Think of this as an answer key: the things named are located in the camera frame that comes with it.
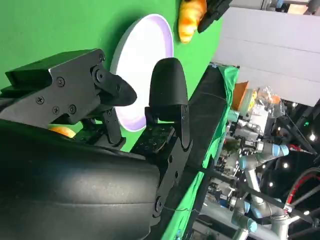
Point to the clear plastic bag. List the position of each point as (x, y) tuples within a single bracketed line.
[(270, 100)]

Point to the orange cardboard box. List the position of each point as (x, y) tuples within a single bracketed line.
[(240, 95)]

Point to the green table cloth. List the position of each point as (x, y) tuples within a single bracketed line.
[(50, 25)]

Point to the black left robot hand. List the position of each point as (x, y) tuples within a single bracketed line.
[(215, 11)]

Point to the lilac plate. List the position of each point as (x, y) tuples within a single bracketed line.
[(142, 50)]

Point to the black backdrop cloth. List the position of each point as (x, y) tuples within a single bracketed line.
[(207, 112)]

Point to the orange white toy bread roll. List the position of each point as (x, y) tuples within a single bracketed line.
[(190, 17), (62, 131)]

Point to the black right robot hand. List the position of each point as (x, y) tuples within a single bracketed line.
[(75, 187)]

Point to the white partition panel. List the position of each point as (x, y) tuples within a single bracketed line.
[(275, 50)]

